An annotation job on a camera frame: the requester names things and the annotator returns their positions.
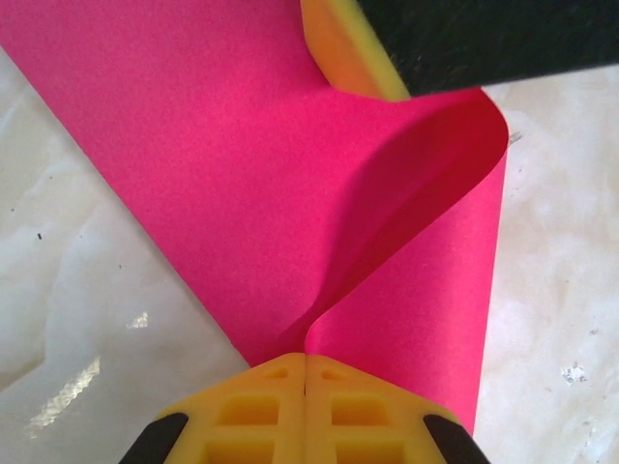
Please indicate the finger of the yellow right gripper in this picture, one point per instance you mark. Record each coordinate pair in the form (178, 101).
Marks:
(483, 38)

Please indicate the pink paper sheet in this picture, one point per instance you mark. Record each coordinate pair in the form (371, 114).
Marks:
(217, 169)

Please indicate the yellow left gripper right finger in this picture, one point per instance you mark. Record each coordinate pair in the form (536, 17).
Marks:
(367, 415)

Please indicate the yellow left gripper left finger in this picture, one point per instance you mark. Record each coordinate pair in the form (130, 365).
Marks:
(242, 411)

